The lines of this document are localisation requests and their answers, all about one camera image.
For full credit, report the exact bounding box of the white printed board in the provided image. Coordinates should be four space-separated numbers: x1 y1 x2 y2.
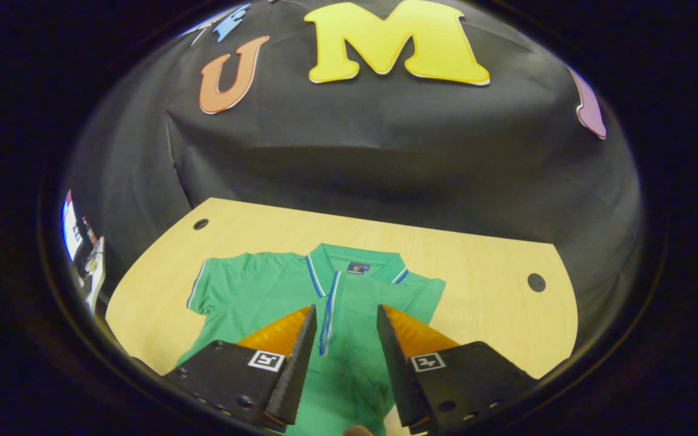
61 190 83 262

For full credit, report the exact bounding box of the green T-shirt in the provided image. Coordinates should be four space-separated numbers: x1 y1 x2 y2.
176 243 447 436

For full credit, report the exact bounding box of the black backdrop cloth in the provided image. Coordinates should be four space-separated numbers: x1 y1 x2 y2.
61 0 643 364

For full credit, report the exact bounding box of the white device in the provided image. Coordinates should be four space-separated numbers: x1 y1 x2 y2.
85 236 107 315

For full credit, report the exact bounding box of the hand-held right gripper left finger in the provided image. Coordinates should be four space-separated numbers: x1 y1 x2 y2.
164 305 318 434

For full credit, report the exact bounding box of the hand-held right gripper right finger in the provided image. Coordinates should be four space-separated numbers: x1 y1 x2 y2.
376 304 537 435

